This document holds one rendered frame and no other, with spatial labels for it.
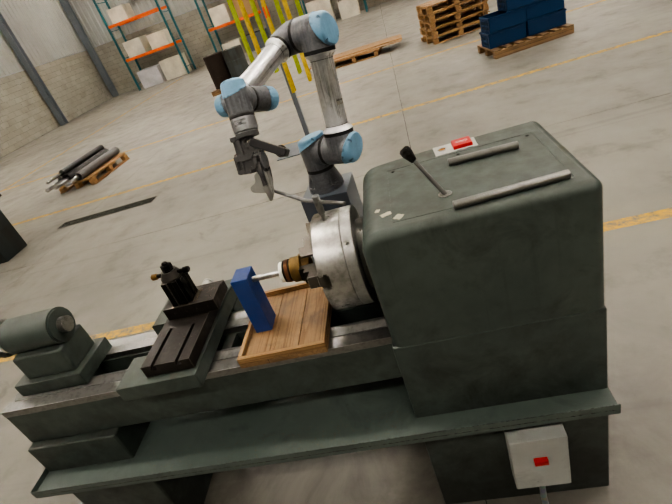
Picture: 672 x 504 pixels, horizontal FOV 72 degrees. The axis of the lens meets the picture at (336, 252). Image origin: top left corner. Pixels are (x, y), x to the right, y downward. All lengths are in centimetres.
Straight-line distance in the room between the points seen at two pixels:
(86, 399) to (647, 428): 213
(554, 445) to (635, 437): 60
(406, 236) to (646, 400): 148
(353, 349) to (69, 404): 108
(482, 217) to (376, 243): 27
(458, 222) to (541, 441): 81
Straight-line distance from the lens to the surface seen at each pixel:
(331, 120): 178
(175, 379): 162
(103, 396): 190
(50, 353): 200
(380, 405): 171
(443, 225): 117
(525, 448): 171
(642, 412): 233
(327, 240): 133
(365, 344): 147
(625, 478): 215
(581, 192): 123
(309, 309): 164
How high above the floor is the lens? 183
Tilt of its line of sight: 30 degrees down
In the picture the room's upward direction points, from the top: 20 degrees counter-clockwise
